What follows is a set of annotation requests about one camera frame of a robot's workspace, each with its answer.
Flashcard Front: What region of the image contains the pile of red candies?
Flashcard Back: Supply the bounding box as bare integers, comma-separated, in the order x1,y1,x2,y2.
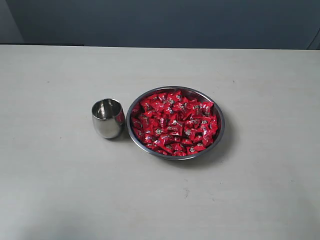
130,91,219,157

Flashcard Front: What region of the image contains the stainless steel bowl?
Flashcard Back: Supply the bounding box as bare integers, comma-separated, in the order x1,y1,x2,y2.
125,85,226,161

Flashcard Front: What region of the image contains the stainless steel cup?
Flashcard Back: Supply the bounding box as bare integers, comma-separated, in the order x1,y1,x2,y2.
91,98,125,140

